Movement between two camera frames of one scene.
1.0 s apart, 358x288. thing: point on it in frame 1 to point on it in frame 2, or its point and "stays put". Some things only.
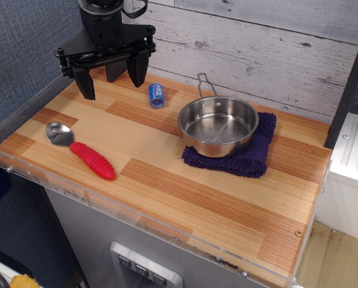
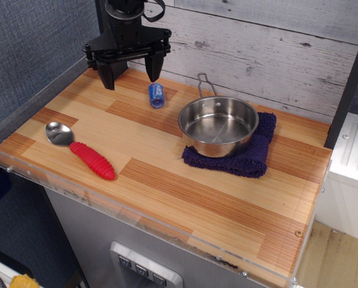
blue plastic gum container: [156, 95] stays put
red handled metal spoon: [60, 134] stays put
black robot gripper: [106, 38] to [127, 39]
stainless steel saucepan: [217, 126] stays put
